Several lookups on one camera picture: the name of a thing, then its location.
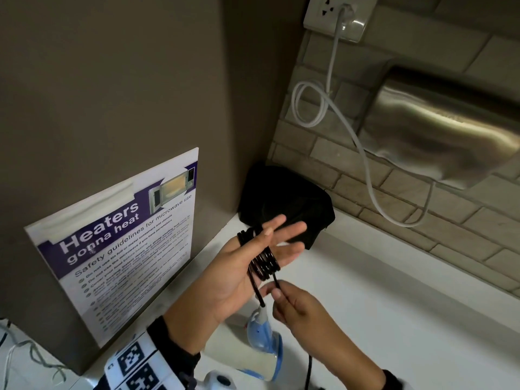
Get black power cord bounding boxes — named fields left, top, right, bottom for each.
left=237, top=225, right=314, bottom=390

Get person's left hand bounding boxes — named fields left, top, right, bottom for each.
left=185, top=214, right=309, bottom=324

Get person's left forearm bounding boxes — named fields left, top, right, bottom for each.
left=162, top=286, right=223, bottom=356

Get right wristband with marker tags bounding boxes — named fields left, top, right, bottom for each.
left=381, top=368, right=412, bottom=390

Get steel wall hand dryer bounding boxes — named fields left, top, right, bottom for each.
left=357, top=67, right=520, bottom=191

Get person's right hand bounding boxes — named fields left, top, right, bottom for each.
left=259, top=279, right=369, bottom=375

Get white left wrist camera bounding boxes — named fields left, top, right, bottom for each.
left=201, top=369, right=241, bottom=390

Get thin loose cables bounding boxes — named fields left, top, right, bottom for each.
left=0, top=318, right=68, bottom=390

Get white power cable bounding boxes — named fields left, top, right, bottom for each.
left=291, top=5, right=437, bottom=229

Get blue and white hair dryer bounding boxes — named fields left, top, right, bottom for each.
left=201, top=306, right=284, bottom=383

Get person's right forearm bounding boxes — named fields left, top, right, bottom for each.
left=324, top=353, right=392, bottom=390

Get purple and white poster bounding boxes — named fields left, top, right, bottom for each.
left=24, top=147, right=200, bottom=349

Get white wall socket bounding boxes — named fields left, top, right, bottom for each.
left=303, top=0, right=379, bottom=43

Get black fabric bag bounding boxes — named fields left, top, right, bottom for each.
left=237, top=161, right=337, bottom=251

